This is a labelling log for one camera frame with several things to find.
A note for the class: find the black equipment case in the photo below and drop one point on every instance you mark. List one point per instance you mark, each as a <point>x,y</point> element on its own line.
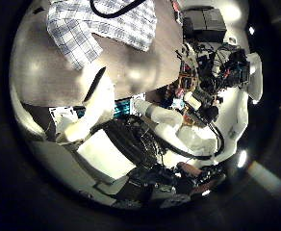
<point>204,24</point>

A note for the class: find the white flat board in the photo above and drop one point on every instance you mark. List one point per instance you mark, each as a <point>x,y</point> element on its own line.
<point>105,154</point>

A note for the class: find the teal plastic crate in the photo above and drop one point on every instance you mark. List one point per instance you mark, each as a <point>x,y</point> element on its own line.
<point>122,107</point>

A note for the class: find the blue white plaid cloth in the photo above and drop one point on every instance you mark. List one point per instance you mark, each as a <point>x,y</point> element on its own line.
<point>82,32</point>

